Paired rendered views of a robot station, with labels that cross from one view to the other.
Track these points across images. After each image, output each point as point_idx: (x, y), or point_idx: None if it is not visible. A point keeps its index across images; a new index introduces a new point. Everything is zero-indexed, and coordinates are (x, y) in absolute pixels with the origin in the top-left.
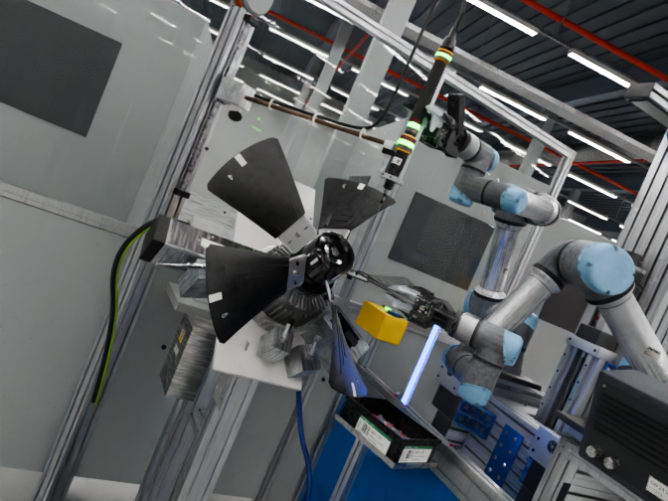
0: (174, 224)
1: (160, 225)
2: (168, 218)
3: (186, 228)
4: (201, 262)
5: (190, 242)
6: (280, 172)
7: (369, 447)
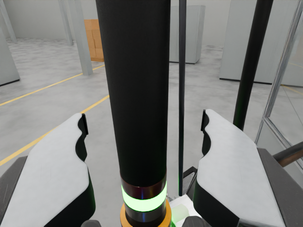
0: (190, 174)
1: (187, 170)
2: (192, 170)
3: (190, 180)
4: (172, 198)
5: (184, 187)
6: (196, 172)
7: None
